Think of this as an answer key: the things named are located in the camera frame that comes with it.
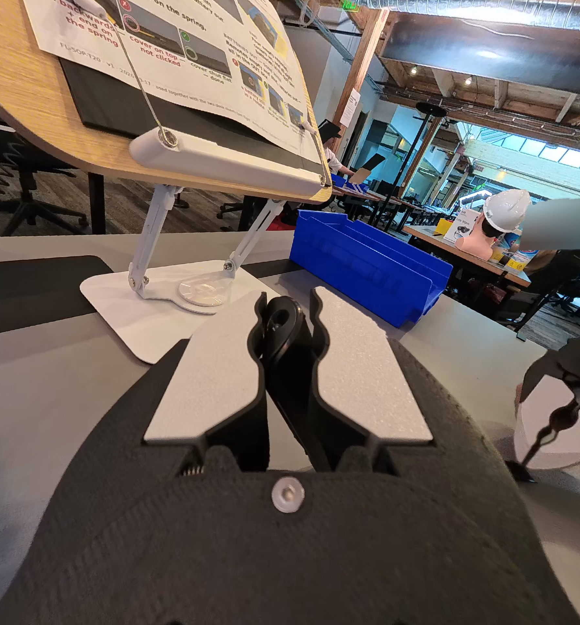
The white paper notice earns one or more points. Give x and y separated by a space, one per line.
352 104

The black floor pole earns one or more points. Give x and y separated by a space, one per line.
431 110

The grey desk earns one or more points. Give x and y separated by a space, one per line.
50 381

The silver air duct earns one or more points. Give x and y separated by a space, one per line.
465 12

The black pad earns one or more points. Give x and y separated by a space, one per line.
99 102

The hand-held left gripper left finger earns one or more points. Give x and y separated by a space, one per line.
211 385

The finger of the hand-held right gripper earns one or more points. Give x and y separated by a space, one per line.
577 439
534 410

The black office chair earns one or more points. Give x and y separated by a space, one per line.
26 161

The pink mannequin head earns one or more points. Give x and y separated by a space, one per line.
475 244

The blue plastic bin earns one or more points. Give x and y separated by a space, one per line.
368 263

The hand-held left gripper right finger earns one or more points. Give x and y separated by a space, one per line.
368 385

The printed instruction sheet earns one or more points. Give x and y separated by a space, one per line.
197 63

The wooden work table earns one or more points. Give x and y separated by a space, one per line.
431 239

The wooden column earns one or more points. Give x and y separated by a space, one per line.
363 73

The black desk mat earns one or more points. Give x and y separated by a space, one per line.
26 293

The wooden document stand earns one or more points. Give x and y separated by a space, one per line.
16 97

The white hard hat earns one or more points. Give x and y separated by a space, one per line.
507 210

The black remote control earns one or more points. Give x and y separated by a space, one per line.
285 342

